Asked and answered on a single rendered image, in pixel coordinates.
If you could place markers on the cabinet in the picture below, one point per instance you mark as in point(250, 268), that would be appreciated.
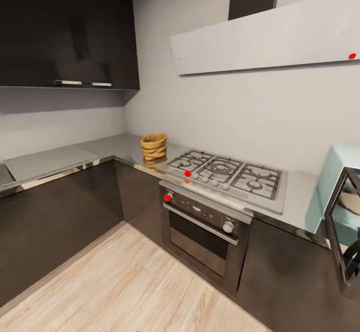
point(68, 44)

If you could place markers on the burner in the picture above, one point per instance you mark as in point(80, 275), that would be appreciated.
point(249, 181)

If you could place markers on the microwave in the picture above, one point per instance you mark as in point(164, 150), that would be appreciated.
point(339, 190)

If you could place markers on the range hood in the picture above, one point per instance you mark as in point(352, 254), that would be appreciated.
point(258, 34)

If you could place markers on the oven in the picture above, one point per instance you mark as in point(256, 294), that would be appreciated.
point(209, 235)

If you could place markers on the drop in sink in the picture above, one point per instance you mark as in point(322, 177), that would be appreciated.
point(22, 169)

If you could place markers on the popcorn bag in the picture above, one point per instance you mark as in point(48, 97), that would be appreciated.
point(154, 146)

